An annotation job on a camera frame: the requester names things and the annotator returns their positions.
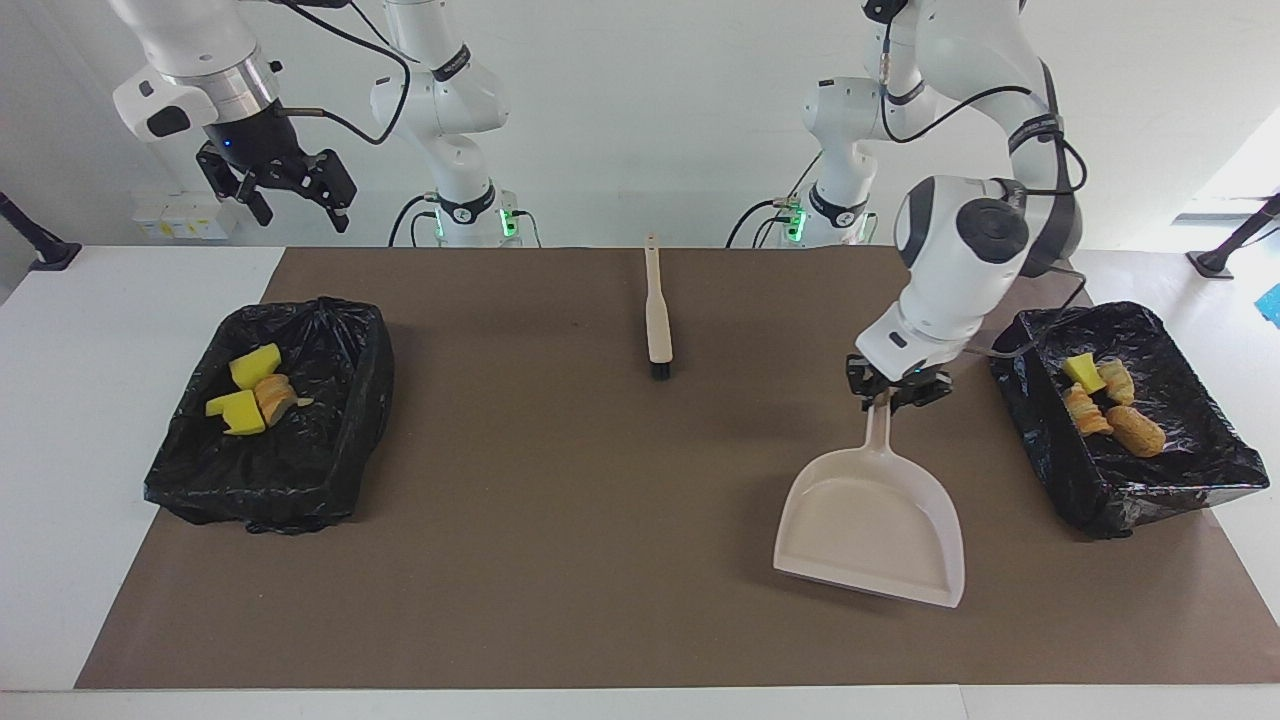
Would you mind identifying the white wall socket box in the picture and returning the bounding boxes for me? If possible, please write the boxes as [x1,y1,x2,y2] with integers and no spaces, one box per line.
[132,190,239,241]

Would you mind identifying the black base cable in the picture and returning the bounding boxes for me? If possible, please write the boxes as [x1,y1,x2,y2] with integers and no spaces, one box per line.
[387,194,431,248]
[726,155,823,249]

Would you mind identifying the beige hand brush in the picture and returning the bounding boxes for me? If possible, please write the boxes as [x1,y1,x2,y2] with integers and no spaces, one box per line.
[644,233,675,382]

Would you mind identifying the striped croissant piece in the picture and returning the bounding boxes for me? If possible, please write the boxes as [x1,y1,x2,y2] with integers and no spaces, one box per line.
[1062,385,1114,439]

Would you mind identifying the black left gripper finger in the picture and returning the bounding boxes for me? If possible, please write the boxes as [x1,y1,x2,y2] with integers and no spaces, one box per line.
[846,353,884,414]
[889,371,955,412]

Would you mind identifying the brown bread roll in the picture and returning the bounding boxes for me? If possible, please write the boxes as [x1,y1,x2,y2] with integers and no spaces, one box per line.
[1104,404,1169,460]

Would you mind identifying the beige plastic dustpan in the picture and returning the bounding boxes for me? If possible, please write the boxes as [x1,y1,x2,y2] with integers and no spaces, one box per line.
[772,398,967,610]

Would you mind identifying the bin lined with black bag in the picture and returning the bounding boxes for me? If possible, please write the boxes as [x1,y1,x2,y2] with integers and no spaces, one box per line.
[988,301,1271,541]
[143,296,396,536]

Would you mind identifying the rectangular yellow sponge piece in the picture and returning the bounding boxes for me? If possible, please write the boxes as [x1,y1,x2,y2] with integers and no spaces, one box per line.
[205,389,268,437]

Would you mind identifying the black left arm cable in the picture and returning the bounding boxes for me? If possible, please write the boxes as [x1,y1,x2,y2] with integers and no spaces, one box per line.
[878,0,1091,361]

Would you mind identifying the brown table mat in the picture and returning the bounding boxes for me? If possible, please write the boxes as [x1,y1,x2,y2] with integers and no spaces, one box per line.
[75,247,1280,691]

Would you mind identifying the notched yellow sponge piece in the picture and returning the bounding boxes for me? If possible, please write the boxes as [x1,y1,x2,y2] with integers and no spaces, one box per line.
[229,343,284,390]

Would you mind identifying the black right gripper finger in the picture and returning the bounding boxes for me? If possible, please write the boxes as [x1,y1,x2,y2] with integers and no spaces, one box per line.
[297,148,358,234]
[194,142,274,227]

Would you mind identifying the black stand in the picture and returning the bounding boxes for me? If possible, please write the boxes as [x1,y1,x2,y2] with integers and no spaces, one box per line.
[0,190,83,272]
[1187,193,1280,280]

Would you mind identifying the torn orange-crust bread piece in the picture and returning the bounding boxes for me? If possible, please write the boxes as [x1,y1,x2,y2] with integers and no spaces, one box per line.
[253,374,314,425]

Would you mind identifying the pale bread chunk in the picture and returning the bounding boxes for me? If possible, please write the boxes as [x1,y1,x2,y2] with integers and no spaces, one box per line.
[1096,357,1137,407]

